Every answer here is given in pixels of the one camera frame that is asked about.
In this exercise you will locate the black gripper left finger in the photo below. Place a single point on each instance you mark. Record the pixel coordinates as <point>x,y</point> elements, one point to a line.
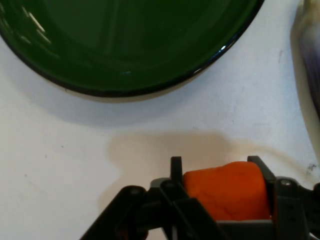
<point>160,207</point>

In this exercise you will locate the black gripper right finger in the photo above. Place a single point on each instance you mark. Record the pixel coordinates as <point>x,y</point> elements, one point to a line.
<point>292,207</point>

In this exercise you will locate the orange carrot chunk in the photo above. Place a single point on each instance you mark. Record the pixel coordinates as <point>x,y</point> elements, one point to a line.
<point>227,192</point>

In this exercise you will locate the purple toy eggplant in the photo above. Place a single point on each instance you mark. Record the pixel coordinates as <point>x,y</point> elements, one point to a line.
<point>313,57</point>

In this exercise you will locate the dark green round plate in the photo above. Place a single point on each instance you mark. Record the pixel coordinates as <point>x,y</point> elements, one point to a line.
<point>125,42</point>

